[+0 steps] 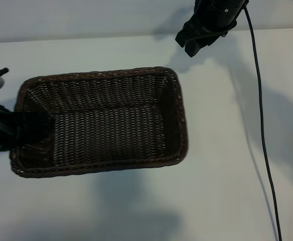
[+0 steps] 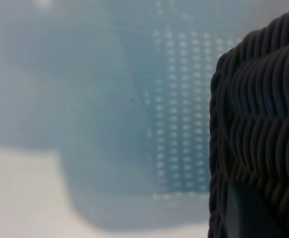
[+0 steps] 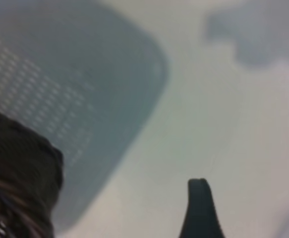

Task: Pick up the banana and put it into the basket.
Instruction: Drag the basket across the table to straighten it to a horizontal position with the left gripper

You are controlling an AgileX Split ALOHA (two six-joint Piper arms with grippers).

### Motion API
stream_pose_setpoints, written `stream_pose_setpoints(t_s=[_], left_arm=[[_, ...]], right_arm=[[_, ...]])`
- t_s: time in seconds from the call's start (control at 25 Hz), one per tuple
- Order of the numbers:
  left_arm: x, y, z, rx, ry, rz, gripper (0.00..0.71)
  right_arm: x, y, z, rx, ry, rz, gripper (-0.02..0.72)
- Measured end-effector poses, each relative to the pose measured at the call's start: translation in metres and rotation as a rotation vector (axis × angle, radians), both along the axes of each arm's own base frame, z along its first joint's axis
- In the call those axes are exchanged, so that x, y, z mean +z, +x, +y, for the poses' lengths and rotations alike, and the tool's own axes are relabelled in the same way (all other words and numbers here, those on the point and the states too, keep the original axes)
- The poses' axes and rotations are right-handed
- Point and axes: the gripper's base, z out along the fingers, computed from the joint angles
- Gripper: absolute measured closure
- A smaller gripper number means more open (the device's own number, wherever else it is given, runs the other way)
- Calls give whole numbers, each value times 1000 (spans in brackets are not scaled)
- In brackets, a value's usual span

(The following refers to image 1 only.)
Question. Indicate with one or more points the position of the dark brown wicker basket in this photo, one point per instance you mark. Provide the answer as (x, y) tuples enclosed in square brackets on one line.
[(111, 125)]

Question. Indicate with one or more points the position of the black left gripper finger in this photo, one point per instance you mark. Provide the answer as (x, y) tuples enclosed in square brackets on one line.
[(33, 128)]

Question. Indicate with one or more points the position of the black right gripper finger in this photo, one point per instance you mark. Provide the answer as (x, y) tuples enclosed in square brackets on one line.
[(186, 35), (197, 45)]

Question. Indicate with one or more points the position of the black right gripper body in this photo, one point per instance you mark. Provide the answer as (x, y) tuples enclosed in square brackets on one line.
[(219, 15)]

